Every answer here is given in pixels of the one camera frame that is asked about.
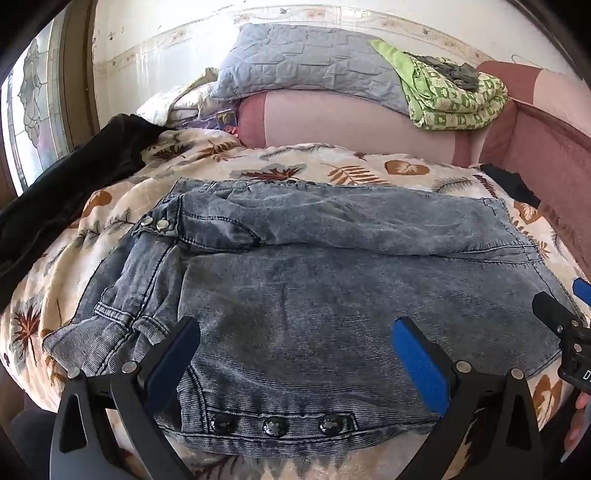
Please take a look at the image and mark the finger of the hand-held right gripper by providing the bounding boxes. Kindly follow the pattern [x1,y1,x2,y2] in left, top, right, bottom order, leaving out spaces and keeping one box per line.
[532,292,584,332]
[571,277,591,308]

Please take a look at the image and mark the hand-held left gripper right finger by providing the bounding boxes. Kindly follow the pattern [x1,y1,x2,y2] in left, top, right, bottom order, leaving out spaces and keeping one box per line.
[392,316,546,480]

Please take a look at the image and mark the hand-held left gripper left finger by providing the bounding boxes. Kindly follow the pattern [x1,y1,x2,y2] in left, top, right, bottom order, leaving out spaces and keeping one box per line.
[48,316,201,480]

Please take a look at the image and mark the blue denim pants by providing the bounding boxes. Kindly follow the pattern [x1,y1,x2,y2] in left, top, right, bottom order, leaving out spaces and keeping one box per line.
[42,178,578,460]

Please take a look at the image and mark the person's right hand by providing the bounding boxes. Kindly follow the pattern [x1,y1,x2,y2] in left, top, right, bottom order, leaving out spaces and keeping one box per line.
[564,391,591,463]

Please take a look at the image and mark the small black cloth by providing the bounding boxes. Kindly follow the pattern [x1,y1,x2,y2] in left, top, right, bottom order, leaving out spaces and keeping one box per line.
[480,164,541,208]

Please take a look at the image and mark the black garment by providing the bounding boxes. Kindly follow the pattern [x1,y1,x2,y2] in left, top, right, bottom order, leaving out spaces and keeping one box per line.
[0,113,162,310]

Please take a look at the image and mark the leaf print blanket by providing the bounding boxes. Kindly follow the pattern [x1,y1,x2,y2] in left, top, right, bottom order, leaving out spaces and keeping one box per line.
[0,129,583,480]

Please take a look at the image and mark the green patterned blanket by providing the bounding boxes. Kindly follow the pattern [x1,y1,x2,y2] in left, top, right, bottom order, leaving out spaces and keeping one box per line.
[369,39,509,132]

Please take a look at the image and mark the purple printed cloth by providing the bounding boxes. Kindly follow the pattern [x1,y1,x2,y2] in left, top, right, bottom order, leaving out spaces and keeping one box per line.
[185,111,241,136]

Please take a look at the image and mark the grey crumpled cloth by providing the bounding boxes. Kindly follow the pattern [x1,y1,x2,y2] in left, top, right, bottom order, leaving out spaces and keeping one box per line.
[409,54,481,90]

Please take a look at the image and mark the stained glass window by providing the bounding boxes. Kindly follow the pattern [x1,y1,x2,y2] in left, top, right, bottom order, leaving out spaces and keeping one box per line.
[0,37,70,195]

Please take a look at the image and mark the blue-grey quilted pillow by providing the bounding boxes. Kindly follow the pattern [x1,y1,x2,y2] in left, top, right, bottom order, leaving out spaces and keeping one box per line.
[210,23,411,116]

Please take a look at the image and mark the wire clothes hanger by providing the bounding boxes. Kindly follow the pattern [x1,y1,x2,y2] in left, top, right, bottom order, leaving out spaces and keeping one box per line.
[510,54,546,71]

